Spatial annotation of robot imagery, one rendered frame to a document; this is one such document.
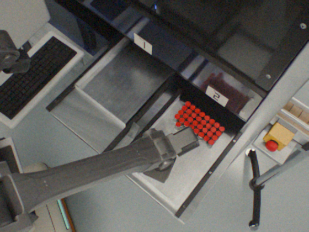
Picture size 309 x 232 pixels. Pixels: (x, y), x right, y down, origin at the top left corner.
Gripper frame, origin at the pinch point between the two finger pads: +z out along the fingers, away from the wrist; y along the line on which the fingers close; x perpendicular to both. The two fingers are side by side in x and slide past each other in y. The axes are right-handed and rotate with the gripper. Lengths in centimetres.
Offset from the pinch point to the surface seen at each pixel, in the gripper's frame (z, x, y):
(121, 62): 28, 36, 37
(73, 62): 34, 58, 31
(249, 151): 116, -33, 47
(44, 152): 109, 83, -6
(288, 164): 59, -45, 32
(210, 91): 15.3, -3.0, 33.7
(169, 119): 27.8, 8.0, 22.0
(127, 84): 27.4, 29.4, 28.7
